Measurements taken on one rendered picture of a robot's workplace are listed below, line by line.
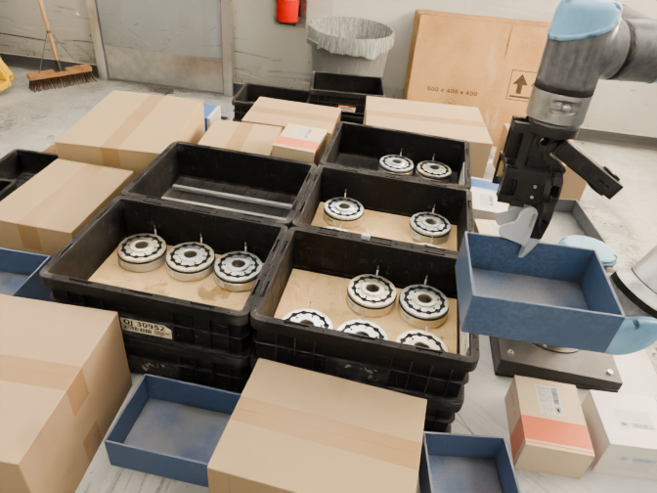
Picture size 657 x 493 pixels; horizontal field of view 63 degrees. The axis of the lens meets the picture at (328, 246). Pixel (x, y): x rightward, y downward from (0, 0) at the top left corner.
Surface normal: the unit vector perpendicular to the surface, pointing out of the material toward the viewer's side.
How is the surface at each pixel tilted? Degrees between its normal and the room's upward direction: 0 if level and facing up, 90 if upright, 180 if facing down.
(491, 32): 82
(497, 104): 75
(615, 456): 90
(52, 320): 0
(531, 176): 85
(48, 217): 0
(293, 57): 90
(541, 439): 0
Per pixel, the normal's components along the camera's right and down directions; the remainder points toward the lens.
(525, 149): -0.15, 0.50
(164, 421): 0.08, -0.80
